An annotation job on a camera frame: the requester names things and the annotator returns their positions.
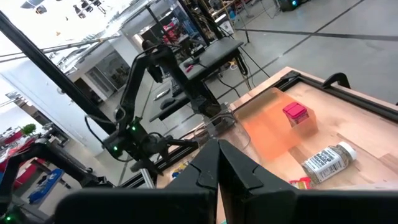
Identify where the black aluminium rig frame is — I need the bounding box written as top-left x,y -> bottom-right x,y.
0,11 -> 398,189

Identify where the blue yellow ramen packet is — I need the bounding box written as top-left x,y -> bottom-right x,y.
169,161 -> 191,181

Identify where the clear left plastic container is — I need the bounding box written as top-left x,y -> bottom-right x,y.
192,107 -> 252,150

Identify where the black box with blue lights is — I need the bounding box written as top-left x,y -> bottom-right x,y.
277,0 -> 309,12

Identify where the bagel seasoning bottle white cap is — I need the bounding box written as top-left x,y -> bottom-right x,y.
300,141 -> 358,185

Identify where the black computer mouse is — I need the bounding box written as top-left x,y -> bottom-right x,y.
159,97 -> 177,110

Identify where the black workstation desk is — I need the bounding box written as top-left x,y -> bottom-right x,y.
148,37 -> 249,123

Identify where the orange translucent mat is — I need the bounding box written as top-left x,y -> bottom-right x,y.
233,87 -> 320,162

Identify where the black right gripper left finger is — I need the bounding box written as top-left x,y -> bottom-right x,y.
54,139 -> 220,224

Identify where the green potted plant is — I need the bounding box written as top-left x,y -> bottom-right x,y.
21,123 -> 37,136

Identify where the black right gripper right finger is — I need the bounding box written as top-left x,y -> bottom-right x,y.
218,139 -> 398,224

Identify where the black curved frame bracket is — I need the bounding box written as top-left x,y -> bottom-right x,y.
321,72 -> 351,90

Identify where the silver aluminium bracket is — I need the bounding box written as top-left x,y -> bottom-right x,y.
139,167 -> 156,189

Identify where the orange Maruchan ramen packet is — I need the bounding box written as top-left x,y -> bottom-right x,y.
288,176 -> 313,190

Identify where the red-lid spice container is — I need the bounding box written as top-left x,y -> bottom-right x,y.
282,101 -> 310,128

